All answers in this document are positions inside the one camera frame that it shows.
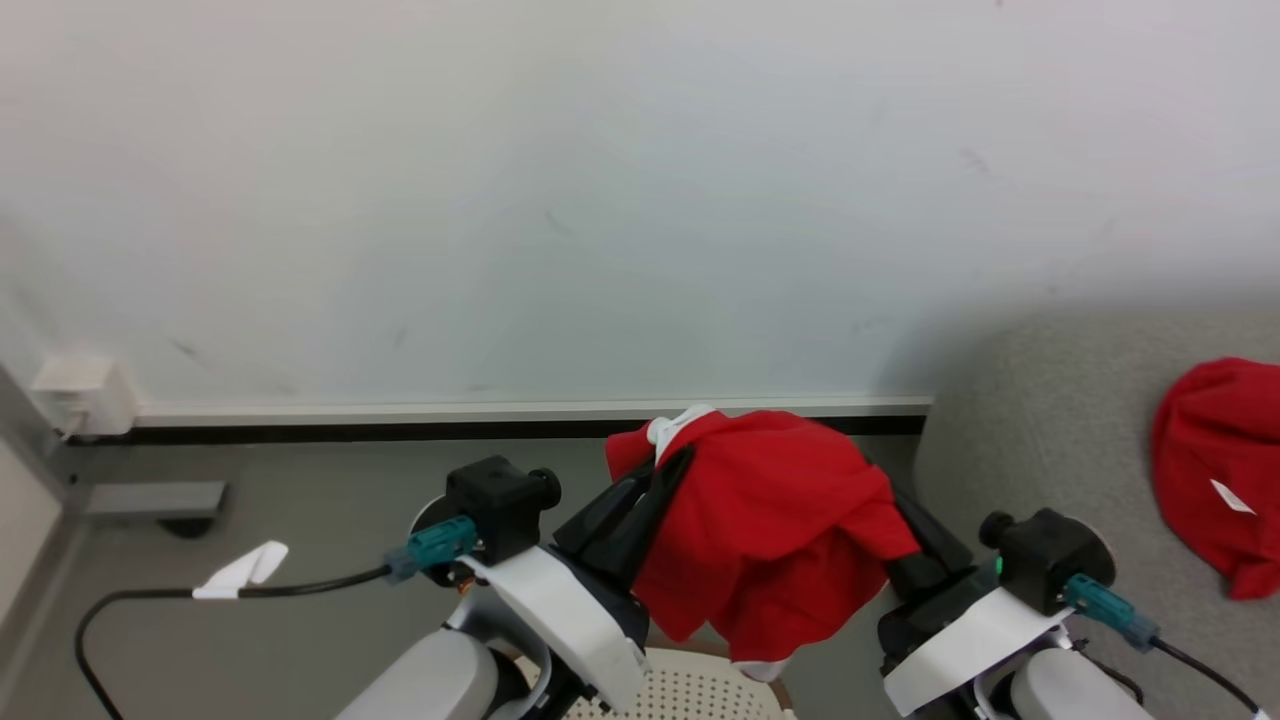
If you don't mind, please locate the red garment with white trim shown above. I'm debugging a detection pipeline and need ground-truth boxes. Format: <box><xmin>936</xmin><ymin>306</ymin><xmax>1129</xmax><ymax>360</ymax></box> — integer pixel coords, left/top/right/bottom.
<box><xmin>604</xmin><ymin>404</ymin><xmax>922</xmax><ymax>685</ymax></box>

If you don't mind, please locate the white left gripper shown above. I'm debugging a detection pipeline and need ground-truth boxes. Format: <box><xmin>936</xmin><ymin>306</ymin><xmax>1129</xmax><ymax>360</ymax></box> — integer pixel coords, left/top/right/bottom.
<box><xmin>462</xmin><ymin>444</ymin><xmax>698</xmax><ymax>713</ymax></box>

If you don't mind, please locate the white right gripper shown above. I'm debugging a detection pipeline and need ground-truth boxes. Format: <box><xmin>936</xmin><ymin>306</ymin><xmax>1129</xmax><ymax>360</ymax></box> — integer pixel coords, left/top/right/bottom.
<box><xmin>877</xmin><ymin>486</ymin><xmax>1079</xmax><ymax>718</ymax></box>

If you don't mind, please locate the beige perforated laundry basket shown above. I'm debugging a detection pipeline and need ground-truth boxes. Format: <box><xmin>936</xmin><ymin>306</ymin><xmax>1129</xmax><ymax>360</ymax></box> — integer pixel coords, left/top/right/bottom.
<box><xmin>508</xmin><ymin>640</ymin><xmax>801</xmax><ymax>720</ymax></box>

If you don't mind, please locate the teal camera connector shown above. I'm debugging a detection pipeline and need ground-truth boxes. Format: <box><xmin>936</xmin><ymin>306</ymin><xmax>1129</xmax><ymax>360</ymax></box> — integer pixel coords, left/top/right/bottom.
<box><xmin>384</xmin><ymin>514</ymin><xmax>480</xmax><ymax>585</ymax></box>
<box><xmin>1062</xmin><ymin>572</ymin><xmax>1163</xmax><ymax>653</ymax></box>

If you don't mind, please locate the grey fabric sofa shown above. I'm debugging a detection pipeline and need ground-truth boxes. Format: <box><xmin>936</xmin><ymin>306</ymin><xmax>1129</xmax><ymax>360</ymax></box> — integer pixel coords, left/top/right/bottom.
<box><xmin>912</xmin><ymin>312</ymin><xmax>1280</xmax><ymax>720</ymax></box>

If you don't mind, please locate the teal left camera connector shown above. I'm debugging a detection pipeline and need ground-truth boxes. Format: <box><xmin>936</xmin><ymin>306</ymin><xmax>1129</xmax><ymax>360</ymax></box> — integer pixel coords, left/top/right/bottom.
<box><xmin>384</xmin><ymin>514</ymin><xmax>480</xmax><ymax>585</ymax></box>

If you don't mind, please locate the teal right camera connector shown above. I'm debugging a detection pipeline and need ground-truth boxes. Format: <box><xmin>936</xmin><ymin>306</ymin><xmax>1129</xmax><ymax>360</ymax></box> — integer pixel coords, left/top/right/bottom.
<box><xmin>1062</xmin><ymin>572</ymin><xmax>1163</xmax><ymax>653</ymax></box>

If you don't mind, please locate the black right camera cable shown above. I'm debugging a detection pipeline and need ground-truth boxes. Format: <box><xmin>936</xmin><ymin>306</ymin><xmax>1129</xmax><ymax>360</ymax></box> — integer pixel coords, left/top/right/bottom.
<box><xmin>1150</xmin><ymin>638</ymin><xmax>1273</xmax><ymax>720</ymax></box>

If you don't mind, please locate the white wall socket box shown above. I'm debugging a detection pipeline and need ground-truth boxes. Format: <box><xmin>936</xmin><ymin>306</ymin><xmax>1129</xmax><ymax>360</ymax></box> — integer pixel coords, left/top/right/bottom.
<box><xmin>30</xmin><ymin>353</ymin><xmax>141</xmax><ymax>441</ymax></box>

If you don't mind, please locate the white cable tag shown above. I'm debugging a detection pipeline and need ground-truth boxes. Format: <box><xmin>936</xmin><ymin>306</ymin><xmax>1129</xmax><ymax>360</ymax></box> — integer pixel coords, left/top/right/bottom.
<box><xmin>191</xmin><ymin>540</ymin><xmax>290</xmax><ymax>602</ymax></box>

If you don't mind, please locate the black left camera cable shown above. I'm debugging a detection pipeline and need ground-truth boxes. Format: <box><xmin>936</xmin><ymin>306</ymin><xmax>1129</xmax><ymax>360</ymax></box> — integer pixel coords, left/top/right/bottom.
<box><xmin>74</xmin><ymin>564</ymin><xmax>393</xmax><ymax>720</ymax></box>

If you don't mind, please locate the black camera cable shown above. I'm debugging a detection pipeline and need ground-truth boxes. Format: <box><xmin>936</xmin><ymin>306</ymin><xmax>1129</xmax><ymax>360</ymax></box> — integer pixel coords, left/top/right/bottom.
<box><xmin>74</xmin><ymin>564</ymin><xmax>393</xmax><ymax>720</ymax></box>
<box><xmin>1150</xmin><ymin>638</ymin><xmax>1273</xmax><ymax>720</ymax></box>

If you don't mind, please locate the white and black baseboard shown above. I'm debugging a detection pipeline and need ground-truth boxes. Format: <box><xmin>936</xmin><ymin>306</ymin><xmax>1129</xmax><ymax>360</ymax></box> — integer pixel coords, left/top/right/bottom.
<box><xmin>130</xmin><ymin>395</ymin><xmax>935</xmax><ymax>447</ymax></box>

